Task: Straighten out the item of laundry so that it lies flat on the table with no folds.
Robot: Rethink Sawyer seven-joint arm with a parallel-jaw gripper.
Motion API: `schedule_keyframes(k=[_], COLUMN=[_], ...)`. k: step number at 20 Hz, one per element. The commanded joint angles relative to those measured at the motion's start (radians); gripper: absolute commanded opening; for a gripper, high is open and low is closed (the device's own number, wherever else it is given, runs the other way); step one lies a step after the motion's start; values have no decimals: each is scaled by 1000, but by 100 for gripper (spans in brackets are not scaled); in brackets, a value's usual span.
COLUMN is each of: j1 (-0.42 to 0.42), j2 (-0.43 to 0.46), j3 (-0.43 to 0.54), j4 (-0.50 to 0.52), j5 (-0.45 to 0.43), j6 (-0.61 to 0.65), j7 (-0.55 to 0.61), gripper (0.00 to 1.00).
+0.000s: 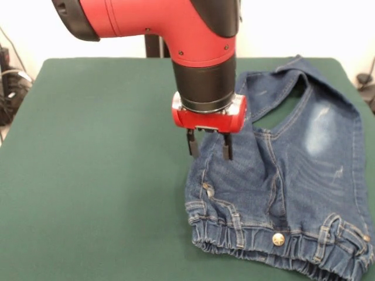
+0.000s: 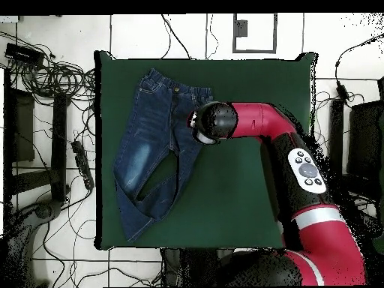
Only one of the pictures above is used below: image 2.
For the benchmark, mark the small grey square plate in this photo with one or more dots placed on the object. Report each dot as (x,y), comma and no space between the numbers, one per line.
(241,28)

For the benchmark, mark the black power strip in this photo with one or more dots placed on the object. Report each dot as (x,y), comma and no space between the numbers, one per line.
(82,163)

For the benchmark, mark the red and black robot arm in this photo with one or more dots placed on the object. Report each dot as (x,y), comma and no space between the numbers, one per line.
(315,240)

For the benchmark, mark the black metal stand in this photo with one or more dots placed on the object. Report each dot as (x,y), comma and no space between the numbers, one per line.
(364,135)
(58,135)

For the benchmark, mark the grey stand base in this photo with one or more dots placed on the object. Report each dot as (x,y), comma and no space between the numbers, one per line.
(45,210)

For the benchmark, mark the dark green table cloth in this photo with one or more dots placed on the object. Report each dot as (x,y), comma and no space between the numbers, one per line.
(240,195)

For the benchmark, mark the black power adapter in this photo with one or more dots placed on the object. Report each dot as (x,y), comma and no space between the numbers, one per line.
(342,91)

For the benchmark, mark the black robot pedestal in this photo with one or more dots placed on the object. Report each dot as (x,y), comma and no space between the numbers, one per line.
(192,267)

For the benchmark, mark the grey square floor frame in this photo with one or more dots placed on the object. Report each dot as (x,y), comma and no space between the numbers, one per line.
(274,33)

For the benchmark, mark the black rectangular box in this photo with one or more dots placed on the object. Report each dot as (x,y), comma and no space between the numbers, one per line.
(22,54)

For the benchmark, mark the blue denim jeans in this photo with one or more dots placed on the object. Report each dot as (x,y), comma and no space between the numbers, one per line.
(150,135)

